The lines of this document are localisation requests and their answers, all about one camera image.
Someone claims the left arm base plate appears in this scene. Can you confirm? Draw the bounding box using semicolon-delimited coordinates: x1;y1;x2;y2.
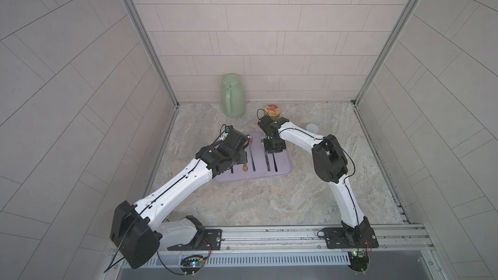
167;229;223;251

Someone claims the round floral tin can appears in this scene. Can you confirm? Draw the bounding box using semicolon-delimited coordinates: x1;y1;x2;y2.
264;104;281;121

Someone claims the green thermos jug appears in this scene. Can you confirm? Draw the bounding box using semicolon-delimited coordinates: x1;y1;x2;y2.
221;74;246;119

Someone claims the controller board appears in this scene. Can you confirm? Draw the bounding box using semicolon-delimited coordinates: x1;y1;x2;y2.
180;255;206;276
348;250;370;273

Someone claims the right corner aluminium post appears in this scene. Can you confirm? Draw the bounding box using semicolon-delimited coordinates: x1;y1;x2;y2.
351;0;421;108

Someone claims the iridescent rainbow spoon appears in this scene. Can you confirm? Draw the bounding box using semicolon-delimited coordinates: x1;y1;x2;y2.
248;135;256;172

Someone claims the left black cable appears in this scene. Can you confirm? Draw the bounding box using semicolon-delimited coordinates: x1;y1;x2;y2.
155;254;184;277

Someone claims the small white printed cup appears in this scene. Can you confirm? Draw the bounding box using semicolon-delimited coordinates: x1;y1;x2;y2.
306;123;320;135

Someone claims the left controller board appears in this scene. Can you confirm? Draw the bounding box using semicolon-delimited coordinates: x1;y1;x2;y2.
180;255;206;276

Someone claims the lilac plastic tray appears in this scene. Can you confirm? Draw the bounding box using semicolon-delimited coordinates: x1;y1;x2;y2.
214;132;293;184

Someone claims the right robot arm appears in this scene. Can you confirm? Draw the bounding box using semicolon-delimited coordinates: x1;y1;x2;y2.
258;116;379;250

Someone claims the right controller board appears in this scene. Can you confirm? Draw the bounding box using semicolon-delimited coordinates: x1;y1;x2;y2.
348;250;370;273

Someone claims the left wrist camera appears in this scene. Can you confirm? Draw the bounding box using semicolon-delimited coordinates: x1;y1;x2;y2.
220;124;233;135

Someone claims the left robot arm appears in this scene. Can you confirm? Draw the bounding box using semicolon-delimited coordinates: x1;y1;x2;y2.
110;126;252;269

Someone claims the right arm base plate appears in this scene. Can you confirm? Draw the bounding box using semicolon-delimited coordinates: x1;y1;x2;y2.
317;227;379;250

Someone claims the left corner aluminium post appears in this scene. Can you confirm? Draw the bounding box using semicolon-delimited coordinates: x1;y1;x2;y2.
121;0;180;110

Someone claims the aluminium mounting rail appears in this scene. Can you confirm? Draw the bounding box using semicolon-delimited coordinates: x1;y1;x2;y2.
158;223;434;254

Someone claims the corner aluminium post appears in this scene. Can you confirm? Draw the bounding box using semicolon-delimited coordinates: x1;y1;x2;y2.
121;0;180;110
351;0;421;108

